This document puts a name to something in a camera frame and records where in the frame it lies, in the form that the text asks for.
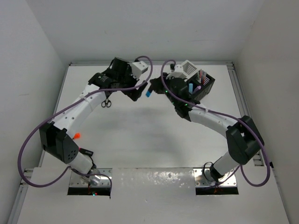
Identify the metal base plate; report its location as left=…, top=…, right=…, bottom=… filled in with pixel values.
left=193, top=168, right=237, bottom=188
left=69, top=168, right=112, bottom=188

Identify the black slotted container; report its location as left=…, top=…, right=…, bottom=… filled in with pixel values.
left=186, top=72, right=215, bottom=102

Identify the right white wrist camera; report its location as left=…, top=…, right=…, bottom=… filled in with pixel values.
left=170, top=65, right=184, bottom=76

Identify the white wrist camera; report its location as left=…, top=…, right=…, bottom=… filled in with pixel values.
left=170, top=65, right=184, bottom=76
left=130, top=61, right=149, bottom=80

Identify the purple highlighter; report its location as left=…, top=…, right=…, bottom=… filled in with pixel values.
left=193, top=85, right=201, bottom=94

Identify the orange gel pen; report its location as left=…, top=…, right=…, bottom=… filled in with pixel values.
left=203, top=72, right=209, bottom=85

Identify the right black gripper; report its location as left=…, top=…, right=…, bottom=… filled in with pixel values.
left=152, top=71, right=179, bottom=106

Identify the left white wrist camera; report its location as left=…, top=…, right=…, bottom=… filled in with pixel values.
left=130, top=61, right=149, bottom=80

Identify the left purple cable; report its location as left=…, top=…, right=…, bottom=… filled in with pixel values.
left=17, top=56, right=154, bottom=188

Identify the purple cable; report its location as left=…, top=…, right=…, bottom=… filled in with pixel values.
left=17, top=56, right=154, bottom=188
left=161, top=60, right=271, bottom=188

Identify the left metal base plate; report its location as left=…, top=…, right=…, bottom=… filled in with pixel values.
left=69, top=168, right=112, bottom=188

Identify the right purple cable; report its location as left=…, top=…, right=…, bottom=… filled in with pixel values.
left=161, top=60, right=271, bottom=188

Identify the blue gel pen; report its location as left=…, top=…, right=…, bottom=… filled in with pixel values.
left=200, top=70, right=206, bottom=84

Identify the dark blue highlighter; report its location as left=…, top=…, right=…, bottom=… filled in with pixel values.
left=145, top=85, right=153, bottom=98

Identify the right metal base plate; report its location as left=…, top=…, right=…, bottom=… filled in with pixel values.
left=193, top=168, right=237, bottom=188

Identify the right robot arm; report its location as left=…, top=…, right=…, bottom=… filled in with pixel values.
left=146, top=73, right=264, bottom=183

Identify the white slotted container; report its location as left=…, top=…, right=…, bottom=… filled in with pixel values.
left=173, top=60, right=199, bottom=79

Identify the orange highlighter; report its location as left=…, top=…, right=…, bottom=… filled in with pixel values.
left=73, top=133, right=81, bottom=140

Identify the pink highlighter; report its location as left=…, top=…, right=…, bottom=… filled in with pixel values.
left=79, top=148, right=93, bottom=157

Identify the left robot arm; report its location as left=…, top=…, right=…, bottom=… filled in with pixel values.
left=39, top=57, right=148, bottom=175

